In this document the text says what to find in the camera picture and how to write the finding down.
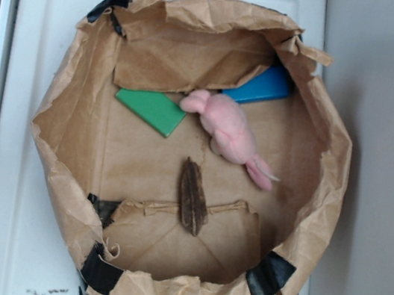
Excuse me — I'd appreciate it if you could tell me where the dark wood chip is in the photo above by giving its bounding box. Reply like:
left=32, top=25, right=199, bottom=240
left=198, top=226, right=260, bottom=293
left=179, top=158, right=208, bottom=237

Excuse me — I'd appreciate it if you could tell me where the blue flat block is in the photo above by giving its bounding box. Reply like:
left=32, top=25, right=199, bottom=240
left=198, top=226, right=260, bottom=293
left=222, top=66, right=291, bottom=104

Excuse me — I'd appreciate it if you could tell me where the pink plush bunny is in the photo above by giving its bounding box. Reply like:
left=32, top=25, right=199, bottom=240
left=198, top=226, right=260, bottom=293
left=179, top=90, right=278, bottom=191

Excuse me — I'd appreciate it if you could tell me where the brown paper bag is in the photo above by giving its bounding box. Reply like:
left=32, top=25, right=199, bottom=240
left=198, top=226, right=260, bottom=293
left=32, top=0, right=352, bottom=295

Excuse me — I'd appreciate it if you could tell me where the white plastic bin lid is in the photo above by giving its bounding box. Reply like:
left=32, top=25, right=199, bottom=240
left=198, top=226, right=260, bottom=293
left=0, top=0, right=327, bottom=295

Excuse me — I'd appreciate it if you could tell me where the green flat block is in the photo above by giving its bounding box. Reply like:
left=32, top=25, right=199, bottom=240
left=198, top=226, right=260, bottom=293
left=116, top=88, right=186, bottom=137

